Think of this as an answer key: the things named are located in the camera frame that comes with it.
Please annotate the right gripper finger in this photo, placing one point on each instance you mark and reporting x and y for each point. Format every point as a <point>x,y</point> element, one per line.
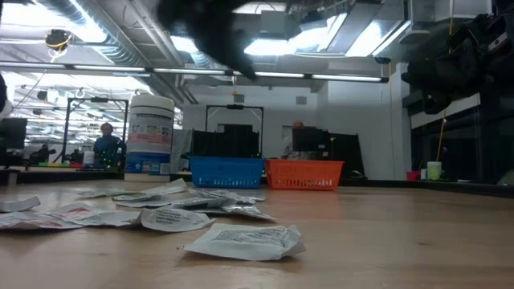
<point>437,102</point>
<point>445,70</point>

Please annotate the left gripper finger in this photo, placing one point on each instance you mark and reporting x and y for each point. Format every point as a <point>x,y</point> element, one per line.
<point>243,54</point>
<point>225,52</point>

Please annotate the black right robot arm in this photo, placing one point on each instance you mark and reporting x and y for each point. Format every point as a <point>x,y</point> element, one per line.
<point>506,24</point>

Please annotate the pale green cup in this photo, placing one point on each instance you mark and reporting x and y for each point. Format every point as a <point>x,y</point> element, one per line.
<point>434,170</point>

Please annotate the small red container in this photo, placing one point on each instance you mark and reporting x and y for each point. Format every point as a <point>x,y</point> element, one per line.
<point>413,176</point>

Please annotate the long LED light bar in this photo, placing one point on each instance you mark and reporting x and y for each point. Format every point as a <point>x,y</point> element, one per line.
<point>120,69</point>

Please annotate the person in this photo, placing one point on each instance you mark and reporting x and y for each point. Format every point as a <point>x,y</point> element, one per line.
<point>290,146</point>
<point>108,146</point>

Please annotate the grey cloth panel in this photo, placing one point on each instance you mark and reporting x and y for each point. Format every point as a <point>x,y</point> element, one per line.
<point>180,150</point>

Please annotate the small black dome object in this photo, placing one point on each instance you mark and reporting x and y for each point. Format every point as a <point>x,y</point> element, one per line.
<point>356,175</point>

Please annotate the white wipes canister blue label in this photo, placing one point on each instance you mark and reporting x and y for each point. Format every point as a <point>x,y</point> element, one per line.
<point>149,136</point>

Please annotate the black partition panel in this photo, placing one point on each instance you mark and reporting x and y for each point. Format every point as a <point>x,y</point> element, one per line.
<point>329,152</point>

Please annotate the blue plastic basket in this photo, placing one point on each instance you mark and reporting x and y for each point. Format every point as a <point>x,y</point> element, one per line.
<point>225,172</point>

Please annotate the orange plastic basket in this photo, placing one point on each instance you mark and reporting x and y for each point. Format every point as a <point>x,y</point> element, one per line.
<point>303,174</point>

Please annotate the long white strip packet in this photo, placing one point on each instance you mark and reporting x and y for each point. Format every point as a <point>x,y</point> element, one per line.
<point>160,189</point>

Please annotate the small white bottle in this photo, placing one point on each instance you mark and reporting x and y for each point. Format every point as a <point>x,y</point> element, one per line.
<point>88,158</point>

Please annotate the white packet black square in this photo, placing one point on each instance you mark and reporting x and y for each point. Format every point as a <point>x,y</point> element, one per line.
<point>174,220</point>

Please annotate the red flat item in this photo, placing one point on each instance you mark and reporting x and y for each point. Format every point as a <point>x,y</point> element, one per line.
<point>76,165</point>

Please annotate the crumpled white text packet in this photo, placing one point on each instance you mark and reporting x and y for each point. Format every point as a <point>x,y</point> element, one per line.
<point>245,243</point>

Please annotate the green flat item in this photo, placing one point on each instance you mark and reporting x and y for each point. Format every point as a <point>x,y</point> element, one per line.
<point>49,164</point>

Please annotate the black monitor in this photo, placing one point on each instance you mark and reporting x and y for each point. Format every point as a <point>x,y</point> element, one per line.
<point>12,134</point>

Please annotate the black rig frame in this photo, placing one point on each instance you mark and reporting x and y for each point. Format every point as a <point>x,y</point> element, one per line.
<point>66,128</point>
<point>235,107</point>

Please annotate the large silver ventilation duct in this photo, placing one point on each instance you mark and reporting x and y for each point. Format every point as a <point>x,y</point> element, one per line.
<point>120,48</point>

